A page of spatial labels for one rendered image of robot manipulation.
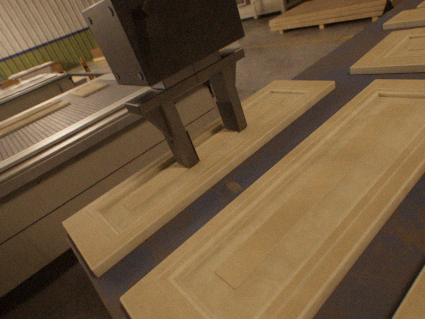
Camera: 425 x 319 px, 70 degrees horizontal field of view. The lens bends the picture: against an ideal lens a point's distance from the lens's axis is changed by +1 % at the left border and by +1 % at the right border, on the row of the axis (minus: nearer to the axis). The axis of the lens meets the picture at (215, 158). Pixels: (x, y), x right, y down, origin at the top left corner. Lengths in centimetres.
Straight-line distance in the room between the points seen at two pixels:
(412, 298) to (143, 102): 44
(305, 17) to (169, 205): 610
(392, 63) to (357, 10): 507
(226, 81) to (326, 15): 561
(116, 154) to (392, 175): 178
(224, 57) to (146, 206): 32
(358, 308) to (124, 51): 45
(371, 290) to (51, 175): 181
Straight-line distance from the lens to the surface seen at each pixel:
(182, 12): 53
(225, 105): 66
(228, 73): 63
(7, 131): 287
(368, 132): 56
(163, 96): 54
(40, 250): 214
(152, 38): 50
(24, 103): 602
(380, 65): 84
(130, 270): 49
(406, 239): 41
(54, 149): 195
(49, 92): 607
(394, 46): 95
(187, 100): 225
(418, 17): 118
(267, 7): 950
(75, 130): 205
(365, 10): 584
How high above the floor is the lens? 135
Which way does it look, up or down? 29 degrees down
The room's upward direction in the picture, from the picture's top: 21 degrees counter-clockwise
